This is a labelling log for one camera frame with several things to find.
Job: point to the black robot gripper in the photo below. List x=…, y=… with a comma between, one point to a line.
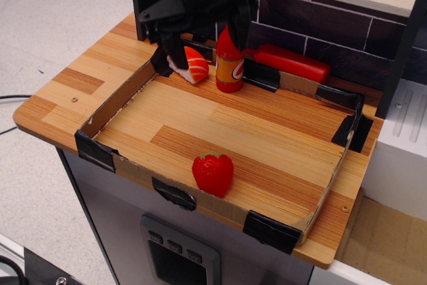
x=167, y=19

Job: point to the red hot sauce bottle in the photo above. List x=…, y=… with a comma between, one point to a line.
x=229, y=64

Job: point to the cardboard fence with black tape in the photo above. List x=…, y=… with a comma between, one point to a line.
x=288, y=146

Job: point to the salmon nigiri sushi toy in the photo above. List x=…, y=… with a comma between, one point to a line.
x=198, y=68

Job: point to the red toy strawberry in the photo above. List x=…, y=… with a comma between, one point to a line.
x=213, y=173

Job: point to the grey oven control panel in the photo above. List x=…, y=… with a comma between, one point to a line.
x=178, y=258

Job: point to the white toy sink unit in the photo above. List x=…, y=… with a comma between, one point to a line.
x=396, y=174

